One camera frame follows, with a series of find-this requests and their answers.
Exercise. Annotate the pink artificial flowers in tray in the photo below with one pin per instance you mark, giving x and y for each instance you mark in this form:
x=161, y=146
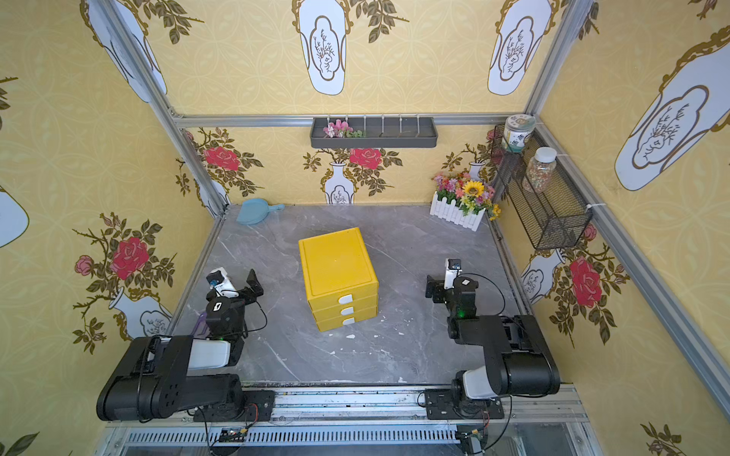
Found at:
x=341, y=129

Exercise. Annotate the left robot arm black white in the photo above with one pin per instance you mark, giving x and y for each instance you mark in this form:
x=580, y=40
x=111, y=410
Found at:
x=161, y=375

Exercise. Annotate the purple pink garden rake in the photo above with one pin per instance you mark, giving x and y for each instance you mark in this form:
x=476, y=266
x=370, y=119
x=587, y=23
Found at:
x=201, y=329

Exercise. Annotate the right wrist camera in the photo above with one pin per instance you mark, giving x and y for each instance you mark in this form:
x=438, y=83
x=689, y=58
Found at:
x=452, y=272

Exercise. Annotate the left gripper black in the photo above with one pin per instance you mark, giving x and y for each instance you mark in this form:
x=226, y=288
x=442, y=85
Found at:
x=245, y=291

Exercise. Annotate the flower box white fence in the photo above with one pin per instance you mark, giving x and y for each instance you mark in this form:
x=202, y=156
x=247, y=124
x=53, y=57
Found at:
x=464, y=201

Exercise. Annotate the glass jar patterned lid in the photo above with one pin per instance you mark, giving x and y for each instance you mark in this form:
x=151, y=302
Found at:
x=517, y=132

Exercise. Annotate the light blue plastic scoop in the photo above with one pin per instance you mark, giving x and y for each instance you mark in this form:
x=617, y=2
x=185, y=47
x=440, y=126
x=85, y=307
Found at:
x=254, y=211

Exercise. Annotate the black wire mesh basket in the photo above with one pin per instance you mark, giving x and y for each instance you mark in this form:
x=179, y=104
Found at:
x=554, y=217

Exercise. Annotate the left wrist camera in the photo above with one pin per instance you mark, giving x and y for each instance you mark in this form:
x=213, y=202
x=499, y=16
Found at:
x=220, y=283

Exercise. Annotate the small circuit board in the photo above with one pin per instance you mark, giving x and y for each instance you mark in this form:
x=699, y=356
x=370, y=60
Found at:
x=235, y=435

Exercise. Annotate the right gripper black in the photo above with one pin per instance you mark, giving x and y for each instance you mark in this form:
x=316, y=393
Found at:
x=436, y=288

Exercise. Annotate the grey wall tray shelf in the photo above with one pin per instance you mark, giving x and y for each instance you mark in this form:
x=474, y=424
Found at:
x=383, y=131

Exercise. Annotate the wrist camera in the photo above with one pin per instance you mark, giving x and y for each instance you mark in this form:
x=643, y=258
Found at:
x=220, y=283
x=452, y=272

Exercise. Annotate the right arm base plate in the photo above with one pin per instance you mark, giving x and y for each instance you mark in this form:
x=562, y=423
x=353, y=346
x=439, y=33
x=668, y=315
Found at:
x=442, y=404

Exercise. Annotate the clear jar white lid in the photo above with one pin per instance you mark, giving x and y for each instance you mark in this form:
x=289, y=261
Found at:
x=540, y=169

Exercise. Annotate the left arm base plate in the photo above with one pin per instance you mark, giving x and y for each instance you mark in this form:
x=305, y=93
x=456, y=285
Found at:
x=247, y=406

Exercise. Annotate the yellow three-drawer cabinet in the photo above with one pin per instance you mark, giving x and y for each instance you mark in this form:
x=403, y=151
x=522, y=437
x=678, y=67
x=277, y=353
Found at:
x=340, y=281

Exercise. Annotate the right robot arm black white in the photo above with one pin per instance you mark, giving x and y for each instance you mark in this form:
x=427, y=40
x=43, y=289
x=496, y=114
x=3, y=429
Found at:
x=516, y=358

